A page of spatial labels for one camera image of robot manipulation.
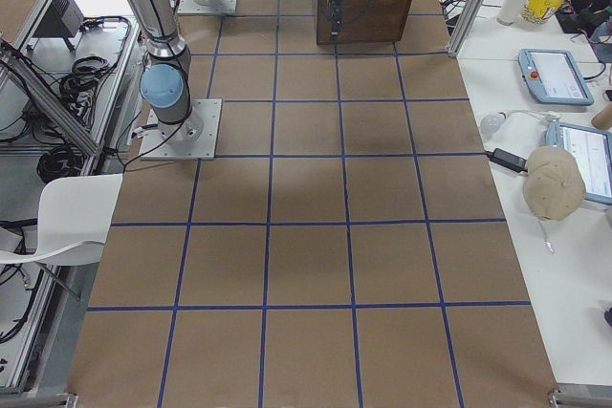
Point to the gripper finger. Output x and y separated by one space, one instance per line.
333 19
339 18

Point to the dark wooden drawer box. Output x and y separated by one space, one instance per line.
364 21

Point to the white light bulb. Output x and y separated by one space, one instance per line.
492 123

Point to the black power adapter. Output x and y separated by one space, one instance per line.
507 160

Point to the far blue teach pendant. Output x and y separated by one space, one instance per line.
553 77

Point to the blue teach pendant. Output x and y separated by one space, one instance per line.
553 77
591 149

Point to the grey control box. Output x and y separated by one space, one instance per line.
62 19

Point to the beige baseball cap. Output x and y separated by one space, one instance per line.
554 187

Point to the cardboard tube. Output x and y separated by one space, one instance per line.
603 119

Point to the near blue teach pendant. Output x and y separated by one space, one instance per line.
591 149

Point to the white plastic chair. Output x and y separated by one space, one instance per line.
74 217

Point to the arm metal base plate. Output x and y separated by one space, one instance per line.
207 7
195 139

